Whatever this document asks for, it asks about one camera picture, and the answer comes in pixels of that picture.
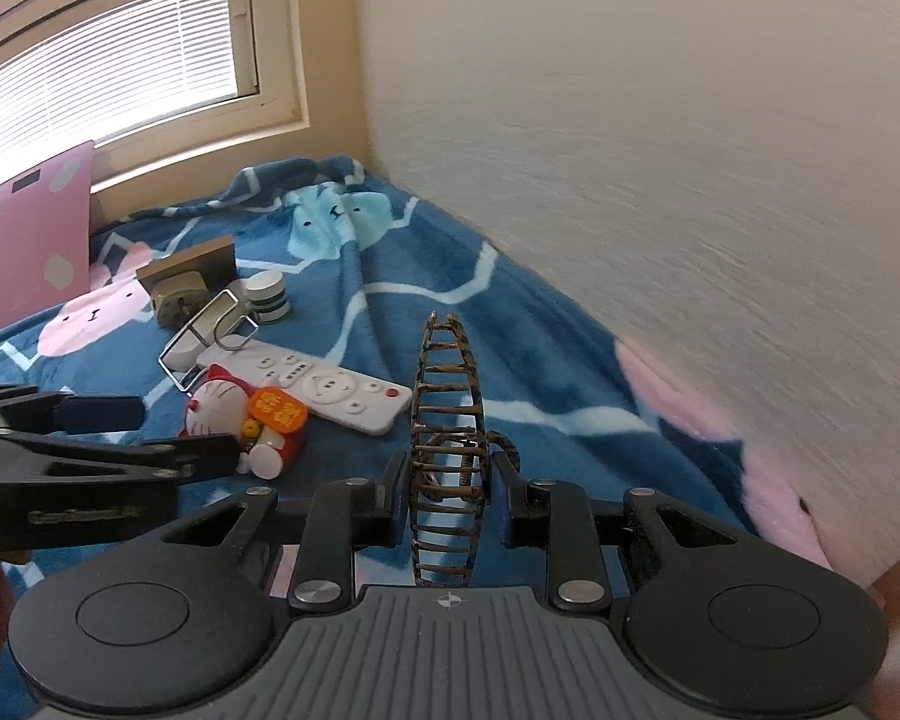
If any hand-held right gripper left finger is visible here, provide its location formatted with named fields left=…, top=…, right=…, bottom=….
left=161, top=452, right=410, bottom=612

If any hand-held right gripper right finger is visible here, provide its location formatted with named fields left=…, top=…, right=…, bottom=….
left=491, top=450, right=758, bottom=612

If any tortoiseshell hair claw clip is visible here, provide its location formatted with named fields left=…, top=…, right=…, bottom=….
left=409, top=311, right=524, bottom=587

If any white window blind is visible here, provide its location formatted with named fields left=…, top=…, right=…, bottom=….
left=0, top=0, right=242, bottom=160

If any pink bathroom scale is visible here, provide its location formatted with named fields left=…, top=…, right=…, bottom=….
left=0, top=140, right=95, bottom=346

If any lucky cat figurine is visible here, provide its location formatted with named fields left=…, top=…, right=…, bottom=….
left=184, top=364, right=308, bottom=479

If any white remote control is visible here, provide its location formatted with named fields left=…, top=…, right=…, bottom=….
left=195, top=337, right=412, bottom=437

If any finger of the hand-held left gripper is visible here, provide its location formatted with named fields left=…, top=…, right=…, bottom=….
left=0, top=384, right=145, bottom=437
left=0, top=431, right=241, bottom=488

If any grey plug adapter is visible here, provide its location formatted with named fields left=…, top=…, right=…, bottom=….
left=150, top=274, right=210, bottom=328

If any blue printed blanket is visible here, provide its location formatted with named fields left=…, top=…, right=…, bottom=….
left=0, top=156, right=833, bottom=691

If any beige window frame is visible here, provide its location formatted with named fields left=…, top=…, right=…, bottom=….
left=0, top=0, right=312, bottom=192

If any metal wire rack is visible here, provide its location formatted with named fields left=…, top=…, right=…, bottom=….
left=159, top=289, right=260, bottom=395

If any green and white jar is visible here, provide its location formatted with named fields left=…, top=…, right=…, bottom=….
left=241, top=270, right=293, bottom=326

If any brown wooden board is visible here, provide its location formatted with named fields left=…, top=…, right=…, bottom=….
left=136, top=235, right=239, bottom=291

